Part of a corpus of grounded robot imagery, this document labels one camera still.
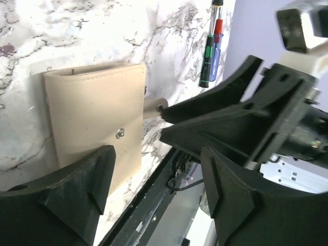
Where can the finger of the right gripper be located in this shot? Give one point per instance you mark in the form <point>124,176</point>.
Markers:
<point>242,133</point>
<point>228,92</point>

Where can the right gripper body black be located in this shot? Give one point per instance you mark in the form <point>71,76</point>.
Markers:
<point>280,118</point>

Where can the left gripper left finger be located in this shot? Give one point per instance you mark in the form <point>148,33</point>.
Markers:
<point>61,208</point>

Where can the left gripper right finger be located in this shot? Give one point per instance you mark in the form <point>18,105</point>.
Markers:
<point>250,210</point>

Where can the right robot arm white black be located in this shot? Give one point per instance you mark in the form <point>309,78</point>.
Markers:
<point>276,169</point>

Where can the black green screwdriver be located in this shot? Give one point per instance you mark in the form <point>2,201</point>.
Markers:
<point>208,53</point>

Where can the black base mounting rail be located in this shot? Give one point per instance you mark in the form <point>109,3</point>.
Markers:
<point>162,211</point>

